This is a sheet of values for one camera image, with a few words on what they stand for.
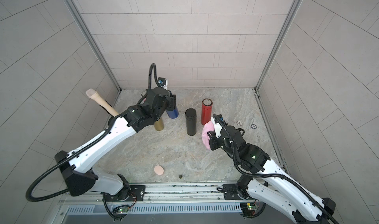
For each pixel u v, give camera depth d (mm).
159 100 497
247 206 685
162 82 579
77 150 404
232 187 732
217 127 588
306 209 389
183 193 723
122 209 651
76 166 382
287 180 419
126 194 651
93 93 753
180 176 759
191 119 803
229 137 462
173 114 780
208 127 656
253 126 958
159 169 773
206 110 862
